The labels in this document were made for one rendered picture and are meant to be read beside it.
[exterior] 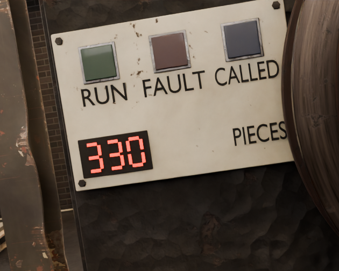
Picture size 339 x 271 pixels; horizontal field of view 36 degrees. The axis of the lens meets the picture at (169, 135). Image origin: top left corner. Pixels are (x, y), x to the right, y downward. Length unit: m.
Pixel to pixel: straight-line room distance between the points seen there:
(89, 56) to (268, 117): 0.21
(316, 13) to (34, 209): 2.86
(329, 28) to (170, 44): 0.19
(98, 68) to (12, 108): 2.62
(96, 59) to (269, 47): 0.19
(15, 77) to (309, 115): 2.81
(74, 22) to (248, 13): 0.20
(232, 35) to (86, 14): 0.17
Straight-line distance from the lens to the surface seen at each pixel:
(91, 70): 0.60
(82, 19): 0.63
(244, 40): 0.58
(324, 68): 0.46
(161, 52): 0.58
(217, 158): 0.59
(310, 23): 0.46
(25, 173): 3.21
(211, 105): 0.58
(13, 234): 3.31
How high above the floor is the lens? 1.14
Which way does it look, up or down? 3 degrees down
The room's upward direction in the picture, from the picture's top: 9 degrees counter-clockwise
